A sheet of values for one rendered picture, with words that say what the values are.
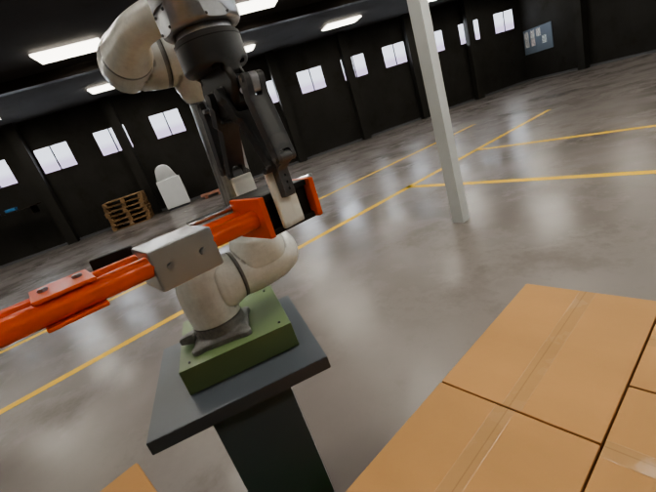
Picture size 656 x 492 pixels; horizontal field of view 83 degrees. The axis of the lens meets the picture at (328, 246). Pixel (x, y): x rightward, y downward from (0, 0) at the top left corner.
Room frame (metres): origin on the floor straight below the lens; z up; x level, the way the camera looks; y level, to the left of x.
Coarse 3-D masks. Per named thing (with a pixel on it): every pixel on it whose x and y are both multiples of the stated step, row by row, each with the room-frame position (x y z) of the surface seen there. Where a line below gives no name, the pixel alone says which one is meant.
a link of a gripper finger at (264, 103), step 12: (240, 84) 0.43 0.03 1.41; (252, 84) 0.43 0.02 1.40; (264, 84) 0.43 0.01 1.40; (252, 96) 0.42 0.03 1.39; (264, 96) 0.43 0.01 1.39; (252, 108) 0.43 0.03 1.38; (264, 108) 0.43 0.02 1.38; (264, 120) 0.42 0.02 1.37; (276, 120) 0.43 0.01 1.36; (264, 132) 0.42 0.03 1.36; (276, 132) 0.42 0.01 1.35; (276, 144) 0.42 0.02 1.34; (288, 144) 0.43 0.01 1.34; (276, 156) 0.41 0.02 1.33; (288, 156) 0.42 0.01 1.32
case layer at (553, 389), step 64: (512, 320) 1.06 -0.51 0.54; (576, 320) 0.96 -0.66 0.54; (640, 320) 0.88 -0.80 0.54; (448, 384) 0.88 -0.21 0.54; (512, 384) 0.80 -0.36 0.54; (576, 384) 0.74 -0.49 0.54; (640, 384) 0.68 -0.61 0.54; (384, 448) 0.74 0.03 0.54; (448, 448) 0.68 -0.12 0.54; (512, 448) 0.63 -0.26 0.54; (576, 448) 0.58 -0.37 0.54; (640, 448) 0.54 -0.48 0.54
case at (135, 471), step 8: (136, 464) 0.48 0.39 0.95; (128, 472) 0.47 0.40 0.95; (136, 472) 0.46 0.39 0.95; (120, 480) 0.46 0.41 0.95; (128, 480) 0.45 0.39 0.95; (136, 480) 0.45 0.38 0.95; (144, 480) 0.44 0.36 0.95; (104, 488) 0.45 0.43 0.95; (112, 488) 0.45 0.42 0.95; (120, 488) 0.44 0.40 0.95; (128, 488) 0.44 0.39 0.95; (136, 488) 0.43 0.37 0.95; (144, 488) 0.43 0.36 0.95; (152, 488) 0.43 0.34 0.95
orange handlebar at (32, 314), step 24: (240, 216) 0.43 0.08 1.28; (216, 240) 0.40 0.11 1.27; (120, 264) 0.38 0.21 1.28; (144, 264) 0.35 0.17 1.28; (48, 288) 0.34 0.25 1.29; (72, 288) 0.32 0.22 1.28; (96, 288) 0.33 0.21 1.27; (120, 288) 0.34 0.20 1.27; (0, 312) 0.32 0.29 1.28; (24, 312) 0.30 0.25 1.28; (48, 312) 0.30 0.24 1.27; (72, 312) 0.31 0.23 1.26; (0, 336) 0.28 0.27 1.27; (24, 336) 0.29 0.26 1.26
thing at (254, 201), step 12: (300, 180) 0.47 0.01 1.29; (312, 180) 0.47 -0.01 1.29; (252, 192) 0.49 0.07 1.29; (264, 192) 0.46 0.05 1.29; (300, 192) 0.47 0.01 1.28; (312, 192) 0.47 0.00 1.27; (240, 204) 0.46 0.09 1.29; (252, 204) 0.43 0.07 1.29; (264, 204) 0.43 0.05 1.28; (300, 204) 0.47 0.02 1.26; (312, 204) 0.47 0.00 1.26; (264, 216) 0.42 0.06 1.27; (276, 216) 0.45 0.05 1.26; (312, 216) 0.47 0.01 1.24; (264, 228) 0.43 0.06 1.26; (276, 228) 0.44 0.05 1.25; (288, 228) 0.44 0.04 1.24
